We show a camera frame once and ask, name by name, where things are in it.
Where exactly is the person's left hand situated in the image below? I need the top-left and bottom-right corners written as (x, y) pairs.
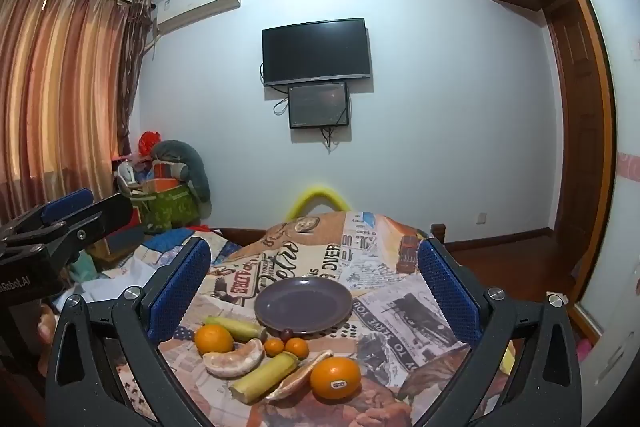
top-left (37, 309), bottom-right (59, 375)

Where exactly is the plain large orange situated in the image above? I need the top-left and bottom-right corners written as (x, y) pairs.
top-left (195, 324), bottom-right (235, 355)

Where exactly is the yellow-green sugarcane piece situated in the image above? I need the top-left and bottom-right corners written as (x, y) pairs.
top-left (229, 352), bottom-right (299, 404)
top-left (202, 316), bottom-right (267, 343)

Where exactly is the striped brown curtain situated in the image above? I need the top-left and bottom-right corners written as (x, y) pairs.
top-left (0, 0), bottom-right (153, 218)

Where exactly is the brown wooden door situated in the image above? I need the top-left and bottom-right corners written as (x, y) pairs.
top-left (542, 0), bottom-right (608, 303)

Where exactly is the grey plush toy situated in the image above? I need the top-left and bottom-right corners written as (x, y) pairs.
top-left (151, 140), bottom-right (212, 202)

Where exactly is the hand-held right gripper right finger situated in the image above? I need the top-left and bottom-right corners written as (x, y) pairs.
top-left (415, 237), bottom-right (583, 427)

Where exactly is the white air conditioner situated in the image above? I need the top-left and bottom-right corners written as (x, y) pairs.
top-left (152, 0), bottom-right (242, 32)

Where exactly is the colourful printed blanket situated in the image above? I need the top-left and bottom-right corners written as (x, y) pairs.
top-left (50, 227), bottom-right (236, 308)

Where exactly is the red plastic bag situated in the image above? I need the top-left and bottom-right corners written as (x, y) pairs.
top-left (139, 131), bottom-right (162, 158)

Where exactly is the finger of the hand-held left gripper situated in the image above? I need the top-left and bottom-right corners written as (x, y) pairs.
top-left (0, 188), bottom-right (96, 242)
top-left (45, 193), bottom-right (135, 258)

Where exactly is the peeled pomelo segment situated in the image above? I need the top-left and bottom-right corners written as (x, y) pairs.
top-left (265, 349), bottom-right (333, 403)
top-left (202, 339), bottom-right (265, 379)

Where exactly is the black wall television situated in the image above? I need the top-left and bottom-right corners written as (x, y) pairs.
top-left (262, 18), bottom-right (373, 88)

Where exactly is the small black wall monitor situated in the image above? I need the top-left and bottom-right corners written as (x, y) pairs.
top-left (287, 82), bottom-right (350, 130)

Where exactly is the newspaper print tablecloth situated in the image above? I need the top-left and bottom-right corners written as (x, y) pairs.
top-left (115, 209), bottom-right (516, 427)

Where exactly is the large orange with sticker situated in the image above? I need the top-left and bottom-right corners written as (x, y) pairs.
top-left (310, 357), bottom-right (362, 403)

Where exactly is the green patterned box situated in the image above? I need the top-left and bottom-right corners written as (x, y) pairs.
top-left (132, 184), bottom-right (201, 233)

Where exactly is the purple plate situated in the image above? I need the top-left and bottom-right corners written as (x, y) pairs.
top-left (254, 277), bottom-right (353, 336)

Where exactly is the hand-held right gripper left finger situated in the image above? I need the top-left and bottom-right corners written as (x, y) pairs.
top-left (45, 237), bottom-right (236, 427)

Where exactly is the yellow chair back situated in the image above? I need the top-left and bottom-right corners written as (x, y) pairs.
top-left (285, 187), bottom-right (350, 223)

